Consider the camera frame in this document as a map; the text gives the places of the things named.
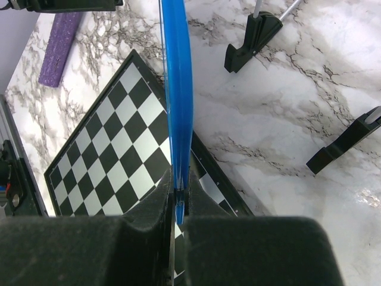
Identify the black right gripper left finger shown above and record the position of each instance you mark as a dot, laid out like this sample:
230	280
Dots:
135	248

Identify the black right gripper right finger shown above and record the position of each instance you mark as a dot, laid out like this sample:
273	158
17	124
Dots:
221	249

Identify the blue framed whiteboard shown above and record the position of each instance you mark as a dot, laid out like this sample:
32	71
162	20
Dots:
178	79

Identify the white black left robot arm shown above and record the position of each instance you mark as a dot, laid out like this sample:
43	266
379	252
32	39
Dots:
62	6

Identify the black white chessboard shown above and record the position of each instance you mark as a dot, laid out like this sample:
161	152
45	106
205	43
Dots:
120	151

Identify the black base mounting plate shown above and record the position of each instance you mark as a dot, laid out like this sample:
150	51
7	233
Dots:
20	195

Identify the purple glitter microphone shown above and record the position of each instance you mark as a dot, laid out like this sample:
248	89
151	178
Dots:
63	31

